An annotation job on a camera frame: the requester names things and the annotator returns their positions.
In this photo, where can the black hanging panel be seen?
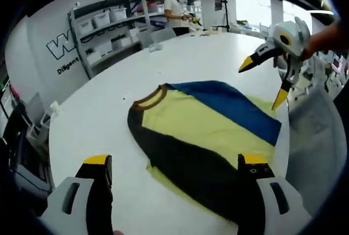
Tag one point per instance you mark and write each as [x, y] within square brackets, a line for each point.
[218, 0]

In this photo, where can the green potted plant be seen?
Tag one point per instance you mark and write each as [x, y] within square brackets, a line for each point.
[242, 22]

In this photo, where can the person's right hand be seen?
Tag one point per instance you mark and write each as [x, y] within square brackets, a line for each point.
[315, 45]

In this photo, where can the yellow blue grey garment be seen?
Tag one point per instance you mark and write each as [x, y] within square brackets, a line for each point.
[185, 115]

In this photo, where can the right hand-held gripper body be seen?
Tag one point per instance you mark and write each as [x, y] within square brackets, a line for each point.
[293, 37]

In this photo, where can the white crumpled cloth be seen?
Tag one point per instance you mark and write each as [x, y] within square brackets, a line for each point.
[155, 47]

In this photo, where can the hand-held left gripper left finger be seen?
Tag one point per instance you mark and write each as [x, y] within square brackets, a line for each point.
[71, 207]

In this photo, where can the black light stand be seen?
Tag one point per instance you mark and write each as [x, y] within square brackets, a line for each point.
[225, 14]

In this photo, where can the row of white storage bins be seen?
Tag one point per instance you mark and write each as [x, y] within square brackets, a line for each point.
[101, 19]

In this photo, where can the grey metal shelving unit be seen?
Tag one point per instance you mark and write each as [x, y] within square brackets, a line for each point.
[144, 11]

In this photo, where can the person's left hand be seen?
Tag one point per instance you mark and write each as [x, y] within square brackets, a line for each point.
[117, 232]

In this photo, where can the grey mesh office chair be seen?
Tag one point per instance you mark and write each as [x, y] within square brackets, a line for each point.
[310, 142]

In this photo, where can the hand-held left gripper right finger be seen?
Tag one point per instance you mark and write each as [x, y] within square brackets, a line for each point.
[275, 207]

